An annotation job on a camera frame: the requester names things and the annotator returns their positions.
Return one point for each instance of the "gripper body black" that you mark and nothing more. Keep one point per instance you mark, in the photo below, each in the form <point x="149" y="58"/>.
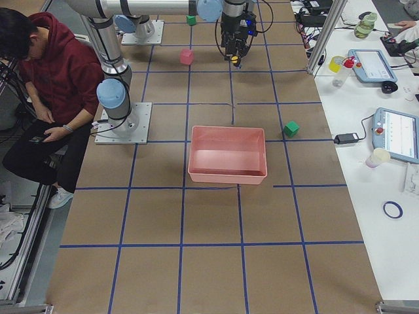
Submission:
<point x="230" y="29"/>

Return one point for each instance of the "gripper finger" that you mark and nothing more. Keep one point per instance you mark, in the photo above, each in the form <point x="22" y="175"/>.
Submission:
<point x="243" y="49"/>
<point x="230" y="48"/>

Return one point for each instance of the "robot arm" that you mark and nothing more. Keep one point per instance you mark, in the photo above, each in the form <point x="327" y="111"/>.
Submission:
<point x="98" y="17"/>
<point x="140" y="26"/>

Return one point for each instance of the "pink foam cube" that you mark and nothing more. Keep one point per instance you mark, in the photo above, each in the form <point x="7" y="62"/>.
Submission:
<point x="186" y="56"/>

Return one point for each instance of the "green foam cube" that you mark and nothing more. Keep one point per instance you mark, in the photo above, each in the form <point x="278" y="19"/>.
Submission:
<point x="291" y="129"/>
<point x="191" y="20"/>

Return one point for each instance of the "yellow tape roll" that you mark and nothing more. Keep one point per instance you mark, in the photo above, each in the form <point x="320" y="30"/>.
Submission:
<point x="336" y="63"/>

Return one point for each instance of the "squeeze bottle red cap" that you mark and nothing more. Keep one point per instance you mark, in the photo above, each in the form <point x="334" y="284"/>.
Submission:
<point x="344" y="71"/>

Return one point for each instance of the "pink plastic bin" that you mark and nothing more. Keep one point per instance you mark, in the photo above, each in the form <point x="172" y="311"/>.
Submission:
<point x="228" y="155"/>

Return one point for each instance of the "teach pendant far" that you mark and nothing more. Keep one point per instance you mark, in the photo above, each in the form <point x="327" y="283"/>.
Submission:
<point x="374" y="66"/>

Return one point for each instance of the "teach pendant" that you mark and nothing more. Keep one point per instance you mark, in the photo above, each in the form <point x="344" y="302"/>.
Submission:
<point x="397" y="133"/>
<point x="374" y="66"/>

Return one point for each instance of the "small black power brick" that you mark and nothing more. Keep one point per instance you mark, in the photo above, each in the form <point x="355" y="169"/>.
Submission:
<point x="346" y="138"/>

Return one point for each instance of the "black round bowl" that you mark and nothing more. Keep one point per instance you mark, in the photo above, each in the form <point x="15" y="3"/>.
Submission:
<point x="389" y="87"/>

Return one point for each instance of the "person in red hoodie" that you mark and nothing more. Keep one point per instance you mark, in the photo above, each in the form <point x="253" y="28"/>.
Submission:
<point x="61" y="75"/>

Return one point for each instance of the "teach pendant near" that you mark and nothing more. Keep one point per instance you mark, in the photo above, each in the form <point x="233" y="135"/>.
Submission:
<point x="397" y="133"/>

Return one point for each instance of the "aluminium frame post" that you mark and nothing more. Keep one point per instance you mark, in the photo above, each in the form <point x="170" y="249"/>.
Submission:
<point x="332" y="18"/>

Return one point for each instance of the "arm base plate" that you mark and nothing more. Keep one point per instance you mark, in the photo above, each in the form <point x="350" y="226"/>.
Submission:
<point x="134" y="130"/>
<point x="130" y="40"/>

